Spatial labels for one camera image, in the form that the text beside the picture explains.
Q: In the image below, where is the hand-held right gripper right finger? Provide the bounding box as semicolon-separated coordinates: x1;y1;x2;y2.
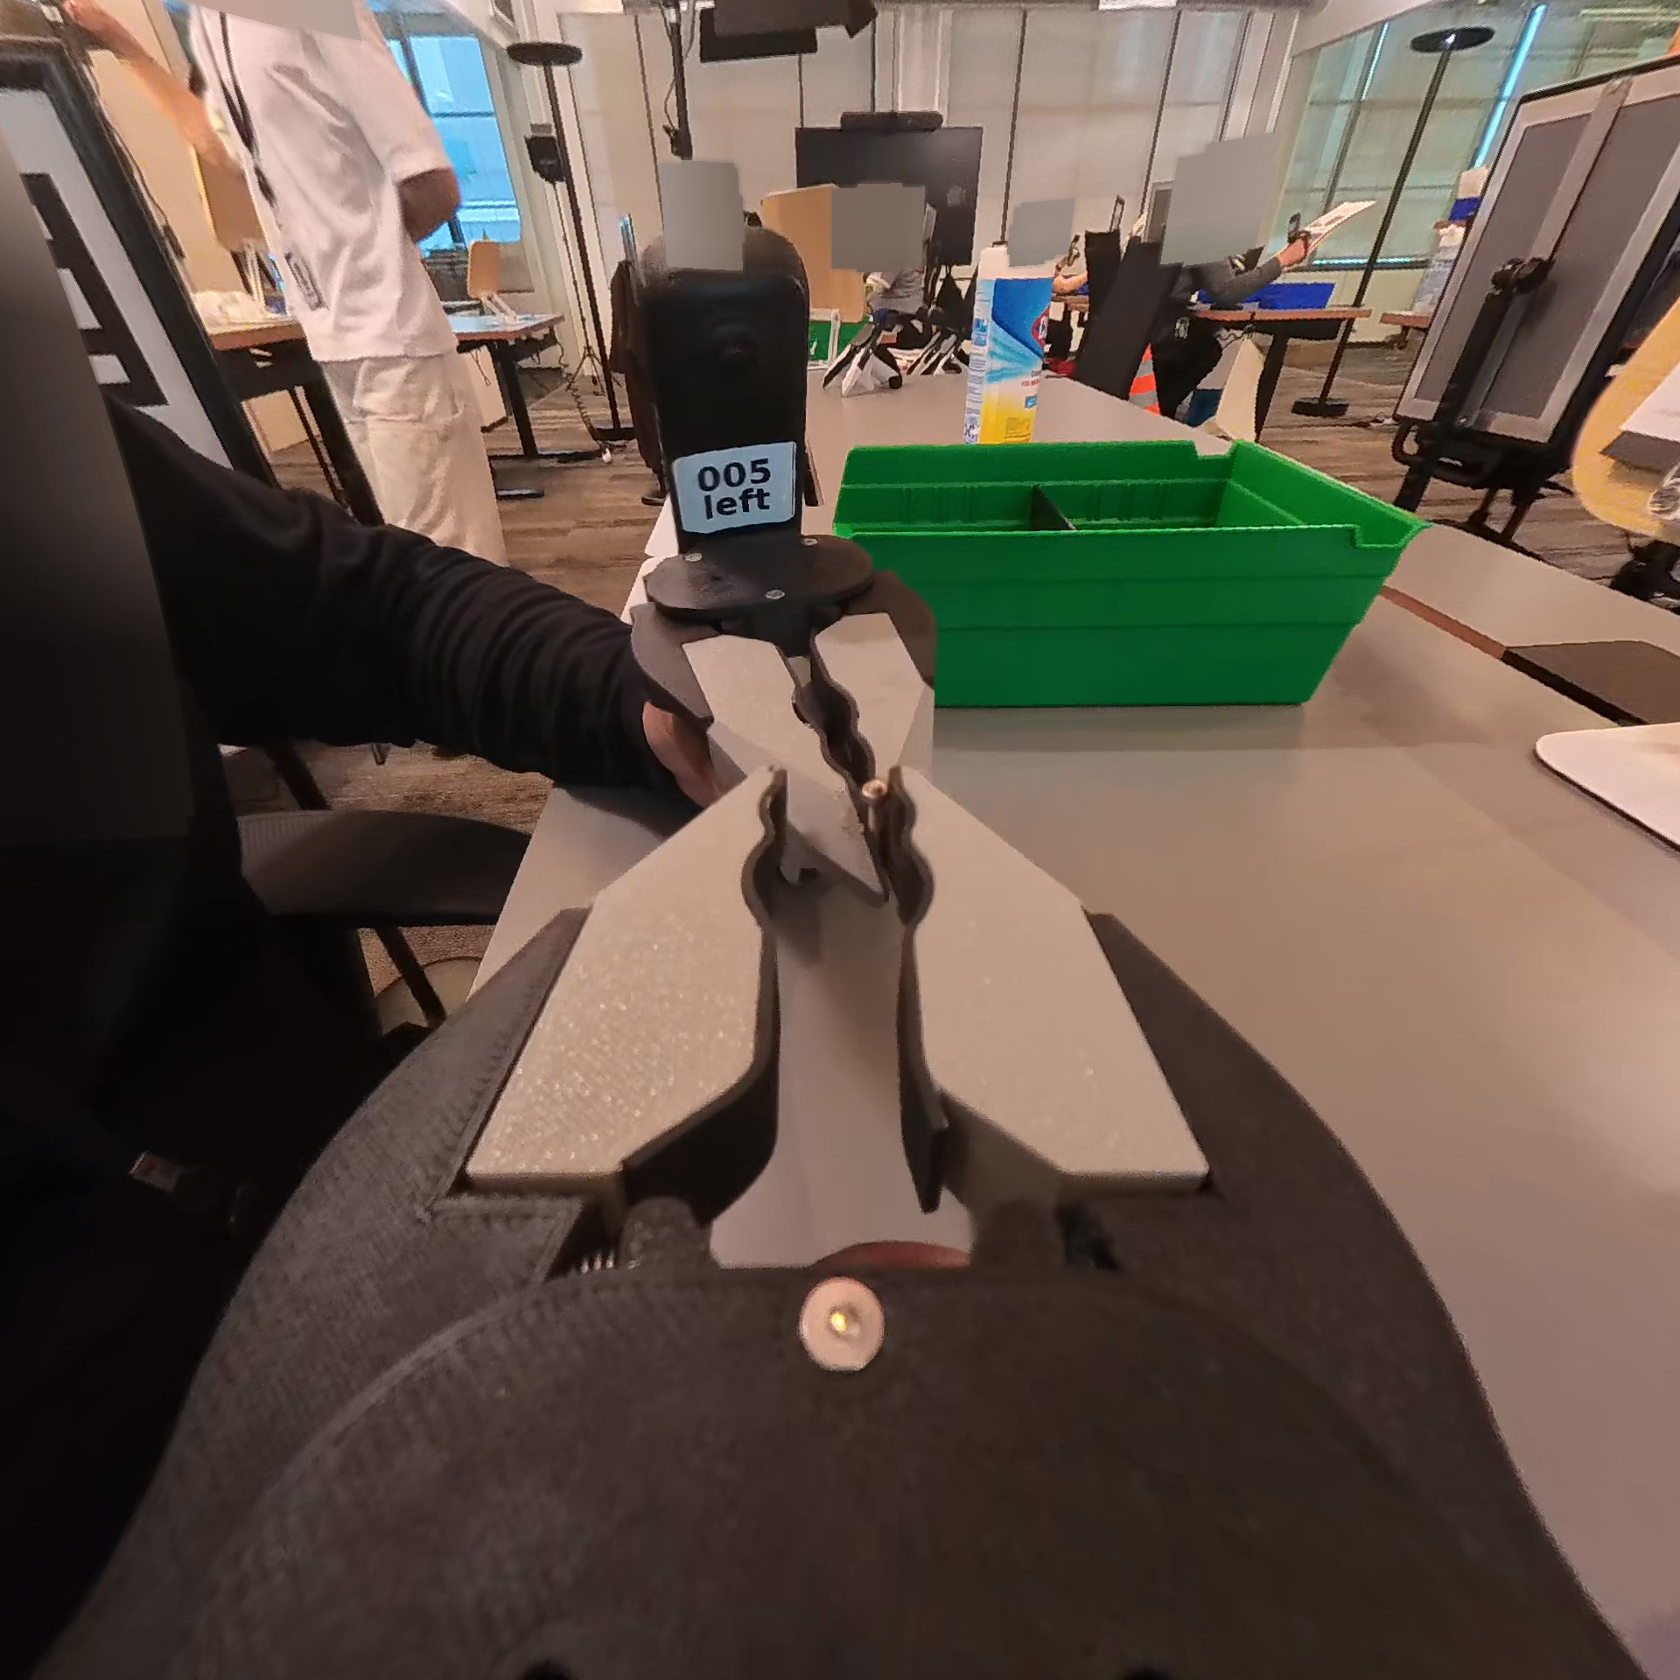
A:
889;770;1212;1242

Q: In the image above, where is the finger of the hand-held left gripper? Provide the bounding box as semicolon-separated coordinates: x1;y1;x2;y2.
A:
817;624;937;777
682;639;889;903

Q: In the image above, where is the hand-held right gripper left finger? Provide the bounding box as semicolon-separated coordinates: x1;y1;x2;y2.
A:
461;767;789;1227

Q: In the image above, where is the green plastic bin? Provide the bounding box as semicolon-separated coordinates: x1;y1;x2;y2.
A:
832;440;1429;707

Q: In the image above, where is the wooden top desk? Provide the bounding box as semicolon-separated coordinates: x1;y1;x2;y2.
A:
210;308;568;504

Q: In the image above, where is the grey desk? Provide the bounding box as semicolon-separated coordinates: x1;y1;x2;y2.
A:
466;373;1680;1680

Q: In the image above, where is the person's left hand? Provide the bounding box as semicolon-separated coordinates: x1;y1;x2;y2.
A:
641;703;728;808

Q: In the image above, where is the wipes canister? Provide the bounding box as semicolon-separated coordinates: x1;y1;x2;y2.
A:
964;267;1051;447

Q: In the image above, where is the black monitor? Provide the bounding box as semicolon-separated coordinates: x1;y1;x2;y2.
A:
796;123;985;265

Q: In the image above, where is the black studio light panel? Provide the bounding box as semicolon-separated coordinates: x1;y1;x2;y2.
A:
698;0;880;65

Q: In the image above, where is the black floor lamp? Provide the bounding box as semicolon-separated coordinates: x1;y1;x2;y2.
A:
503;40;635;447
1292;26;1498;421

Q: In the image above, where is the black framed marker board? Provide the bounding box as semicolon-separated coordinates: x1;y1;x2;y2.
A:
0;56;277;489

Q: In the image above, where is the easel with grey board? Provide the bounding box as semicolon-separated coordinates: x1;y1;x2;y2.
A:
1392;71;1680;529

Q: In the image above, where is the black cable tray cover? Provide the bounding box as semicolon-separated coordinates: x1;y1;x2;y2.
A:
1502;637;1680;725

